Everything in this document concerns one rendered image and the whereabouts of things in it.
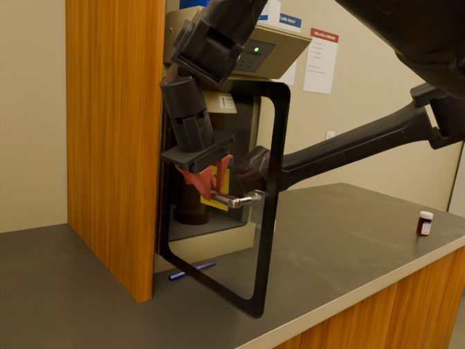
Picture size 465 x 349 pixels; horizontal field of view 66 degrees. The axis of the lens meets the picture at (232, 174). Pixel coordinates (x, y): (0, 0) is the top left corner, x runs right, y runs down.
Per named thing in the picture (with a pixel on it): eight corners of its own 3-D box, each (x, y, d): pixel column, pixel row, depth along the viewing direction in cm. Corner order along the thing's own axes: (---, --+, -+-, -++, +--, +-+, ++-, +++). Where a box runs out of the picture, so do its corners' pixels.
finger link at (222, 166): (183, 202, 61) (166, 154, 57) (214, 181, 65) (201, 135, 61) (208, 215, 57) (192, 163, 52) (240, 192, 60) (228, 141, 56)
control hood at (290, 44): (162, 64, 74) (165, 11, 71) (273, 79, 94) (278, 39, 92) (193, 64, 65) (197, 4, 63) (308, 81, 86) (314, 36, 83)
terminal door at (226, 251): (162, 255, 83) (171, 75, 74) (262, 323, 62) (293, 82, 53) (159, 256, 82) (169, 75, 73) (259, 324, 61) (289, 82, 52)
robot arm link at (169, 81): (155, 81, 48) (196, 70, 48) (158, 70, 54) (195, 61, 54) (170, 128, 51) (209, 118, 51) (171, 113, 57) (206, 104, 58)
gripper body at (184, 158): (162, 165, 57) (147, 121, 53) (211, 137, 62) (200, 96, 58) (187, 174, 52) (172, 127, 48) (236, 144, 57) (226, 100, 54)
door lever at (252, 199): (219, 193, 66) (221, 179, 65) (258, 208, 59) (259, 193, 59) (196, 197, 62) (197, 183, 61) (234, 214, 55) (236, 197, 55)
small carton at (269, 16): (247, 27, 80) (250, -2, 78) (258, 31, 84) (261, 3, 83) (267, 26, 77) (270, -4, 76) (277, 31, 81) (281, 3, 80)
